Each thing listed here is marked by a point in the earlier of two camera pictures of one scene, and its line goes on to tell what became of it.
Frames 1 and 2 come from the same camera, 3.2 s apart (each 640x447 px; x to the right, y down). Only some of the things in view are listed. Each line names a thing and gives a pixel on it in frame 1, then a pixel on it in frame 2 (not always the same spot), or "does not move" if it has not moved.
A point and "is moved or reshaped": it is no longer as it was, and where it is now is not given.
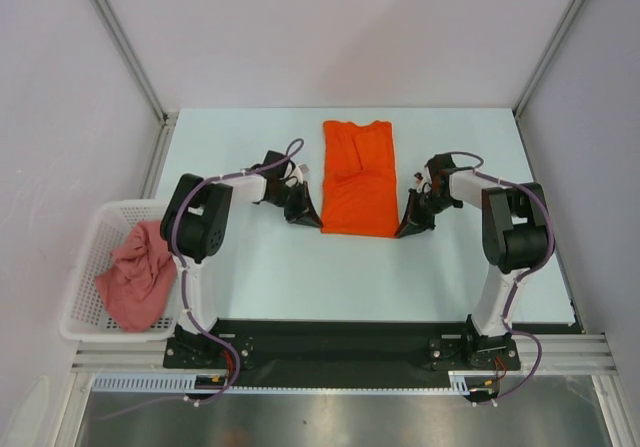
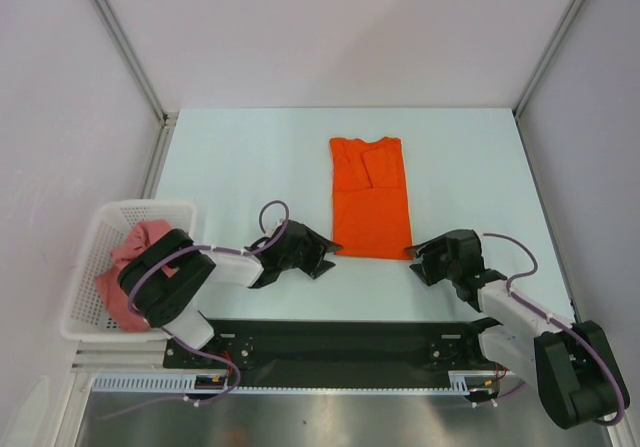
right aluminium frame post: (555, 42) does not move
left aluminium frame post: (167, 118) does not move
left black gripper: (310, 217) -> (317, 247)
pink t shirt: (140, 284) does not move
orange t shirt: (359, 179) is moved or reshaped
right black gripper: (422, 223) -> (428, 246)
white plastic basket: (86, 316) does not move
